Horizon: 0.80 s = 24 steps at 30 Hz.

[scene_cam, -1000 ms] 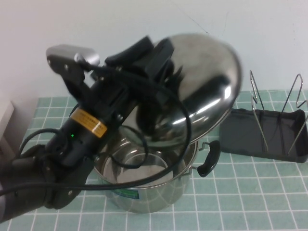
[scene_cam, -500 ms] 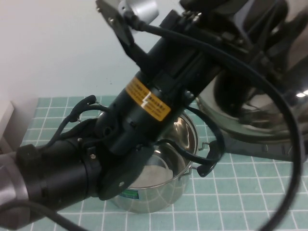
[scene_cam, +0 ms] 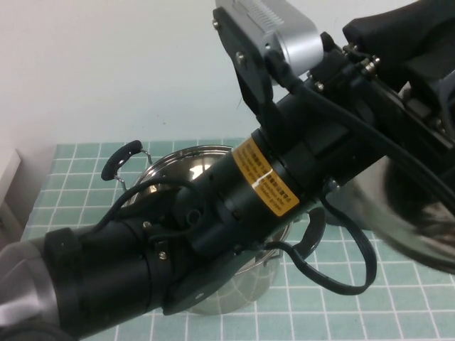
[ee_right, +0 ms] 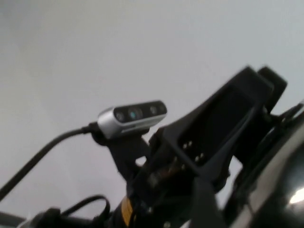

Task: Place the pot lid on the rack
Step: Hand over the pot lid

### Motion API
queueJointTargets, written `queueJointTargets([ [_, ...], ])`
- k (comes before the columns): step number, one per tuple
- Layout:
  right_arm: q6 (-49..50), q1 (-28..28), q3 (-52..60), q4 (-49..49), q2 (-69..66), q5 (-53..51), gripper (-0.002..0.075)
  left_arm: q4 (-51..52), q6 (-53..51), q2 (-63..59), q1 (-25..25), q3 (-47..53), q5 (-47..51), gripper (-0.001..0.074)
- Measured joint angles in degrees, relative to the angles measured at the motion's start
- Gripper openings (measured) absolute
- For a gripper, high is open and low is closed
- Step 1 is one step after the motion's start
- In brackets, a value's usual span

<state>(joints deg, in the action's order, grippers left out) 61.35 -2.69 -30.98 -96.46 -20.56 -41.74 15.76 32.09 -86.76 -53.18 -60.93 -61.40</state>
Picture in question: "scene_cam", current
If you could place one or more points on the silver wrist camera black mount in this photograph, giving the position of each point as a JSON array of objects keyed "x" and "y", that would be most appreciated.
[{"x": 277, "y": 25}]

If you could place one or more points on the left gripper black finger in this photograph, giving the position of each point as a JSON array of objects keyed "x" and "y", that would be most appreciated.
[
  {"x": 405, "y": 28},
  {"x": 426, "y": 89}
]

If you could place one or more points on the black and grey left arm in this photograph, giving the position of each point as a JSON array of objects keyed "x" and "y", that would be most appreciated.
[{"x": 106, "y": 270}]

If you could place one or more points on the stainless steel pot lid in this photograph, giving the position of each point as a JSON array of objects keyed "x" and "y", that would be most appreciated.
[{"x": 409, "y": 220}]

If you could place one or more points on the stainless steel cooking pot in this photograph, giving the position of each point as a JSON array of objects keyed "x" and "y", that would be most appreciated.
[{"x": 231, "y": 284}]

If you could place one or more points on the green checkered tablecloth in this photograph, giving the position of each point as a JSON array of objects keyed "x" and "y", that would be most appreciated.
[{"x": 320, "y": 319}]

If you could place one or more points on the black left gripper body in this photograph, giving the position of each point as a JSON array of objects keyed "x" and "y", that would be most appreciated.
[{"x": 313, "y": 156}]

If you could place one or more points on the white box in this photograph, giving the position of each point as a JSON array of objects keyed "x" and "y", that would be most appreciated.
[{"x": 10, "y": 184}]

